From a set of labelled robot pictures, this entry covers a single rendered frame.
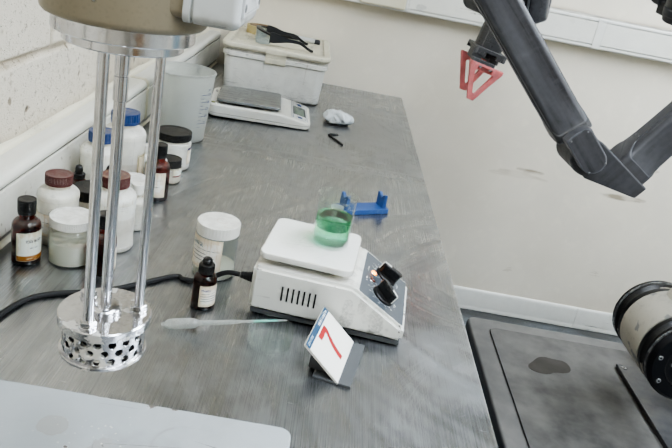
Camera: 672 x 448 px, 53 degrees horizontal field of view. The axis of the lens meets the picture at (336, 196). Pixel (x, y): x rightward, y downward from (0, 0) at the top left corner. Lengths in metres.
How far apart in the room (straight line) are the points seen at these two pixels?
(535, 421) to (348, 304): 0.76
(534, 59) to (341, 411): 0.56
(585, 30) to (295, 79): 0.96
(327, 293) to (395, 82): 1.54
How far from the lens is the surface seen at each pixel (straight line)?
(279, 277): 0.84
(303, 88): 1.95
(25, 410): 0.71
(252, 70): 1.95
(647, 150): 1.10
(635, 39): 2.41
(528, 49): 1.02
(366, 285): 0.87
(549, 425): 1.53
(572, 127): 1.05
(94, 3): 0.41
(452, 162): 2.41
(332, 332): 0.82
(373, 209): 1.25
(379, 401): 0.78
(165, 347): 0.81
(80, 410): 0.71
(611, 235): 2.65
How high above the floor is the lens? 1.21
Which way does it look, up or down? 21 degrees down
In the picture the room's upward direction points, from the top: 11 degrees clockwise
